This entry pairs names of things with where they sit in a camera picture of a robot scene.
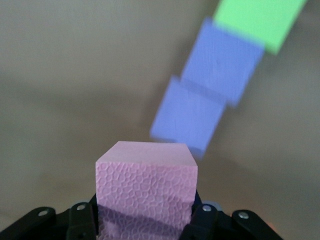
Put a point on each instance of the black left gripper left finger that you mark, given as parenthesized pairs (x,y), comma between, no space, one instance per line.
(62,225)

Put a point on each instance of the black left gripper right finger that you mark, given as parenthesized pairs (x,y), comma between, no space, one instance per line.
(225,225)

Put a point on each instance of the pink foam cube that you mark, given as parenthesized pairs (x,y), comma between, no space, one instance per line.
(147,180)

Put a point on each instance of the purple foam cube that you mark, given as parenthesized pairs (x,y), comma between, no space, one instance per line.
(185,117)
(220,62)

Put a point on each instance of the green foam cube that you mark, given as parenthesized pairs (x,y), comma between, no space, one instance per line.
(255,20)

